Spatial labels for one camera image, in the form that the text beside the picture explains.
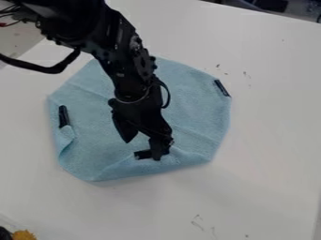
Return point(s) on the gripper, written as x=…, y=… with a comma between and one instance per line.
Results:
x=142, y=114

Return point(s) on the light blue cloth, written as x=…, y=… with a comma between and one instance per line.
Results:
x=196, y=118

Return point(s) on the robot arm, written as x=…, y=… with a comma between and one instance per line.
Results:
x=104, y=37

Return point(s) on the yellow toy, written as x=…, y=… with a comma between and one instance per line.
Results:
x=23, y=235

